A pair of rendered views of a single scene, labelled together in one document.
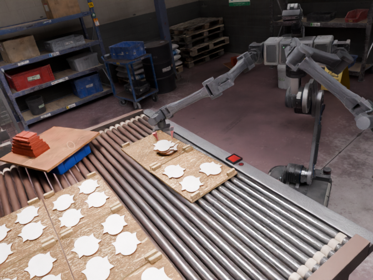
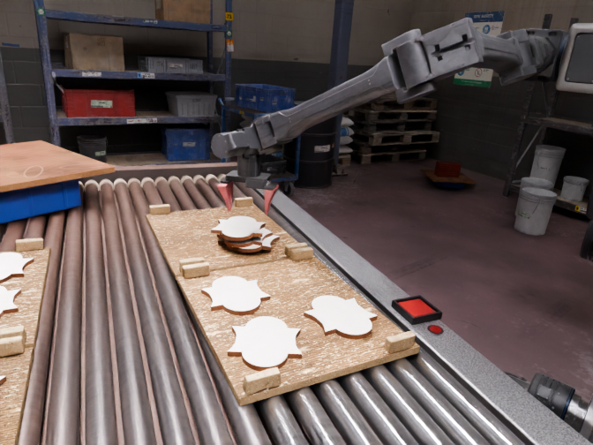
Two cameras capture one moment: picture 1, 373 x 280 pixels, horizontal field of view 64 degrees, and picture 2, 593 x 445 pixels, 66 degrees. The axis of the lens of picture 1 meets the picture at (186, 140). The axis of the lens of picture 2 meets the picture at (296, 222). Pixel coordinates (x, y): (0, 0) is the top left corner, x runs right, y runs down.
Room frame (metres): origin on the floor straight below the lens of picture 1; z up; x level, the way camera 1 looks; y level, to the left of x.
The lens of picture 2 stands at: (0.69, -0.09, 1.43)
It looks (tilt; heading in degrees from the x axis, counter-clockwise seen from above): 21 degrees down; 5
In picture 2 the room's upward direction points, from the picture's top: 4 degrees clockwise
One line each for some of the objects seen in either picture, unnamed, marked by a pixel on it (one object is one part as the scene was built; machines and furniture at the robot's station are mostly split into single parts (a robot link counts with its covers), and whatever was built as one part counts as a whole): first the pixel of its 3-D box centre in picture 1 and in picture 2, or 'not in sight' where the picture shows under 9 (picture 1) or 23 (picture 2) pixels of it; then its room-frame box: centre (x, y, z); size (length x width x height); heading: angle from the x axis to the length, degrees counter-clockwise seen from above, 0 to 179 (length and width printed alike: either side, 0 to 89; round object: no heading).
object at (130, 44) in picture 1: (127, 50); (265, 97); (5.18, 0.73, 0.96); 0.50 x 0.38 x 0.21; 51
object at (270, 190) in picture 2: (169, 133); (261, 196); (1.77, 0.11, 1.08); 0.07 x 0.07 x 0.09; 86
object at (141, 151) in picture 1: (155, 149); (221, 235); (1.84, 0.23, 0.93); 0.41 x 0.35 x 0.02; 33
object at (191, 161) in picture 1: (192, 172); (286, 311); (1.49, 0.00, 0.93); 0.41 x 0.35 x 0.02; 33
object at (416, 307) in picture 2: (233, 159); (416, 310); (1.56, -0.28, 0.92); 0.06 x 0.06 x 0.01; 30
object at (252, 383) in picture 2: (195, 195); (262, 380); (1.25, 0.00, 0.95); 0.06 x 0.02 x 0.03; 123
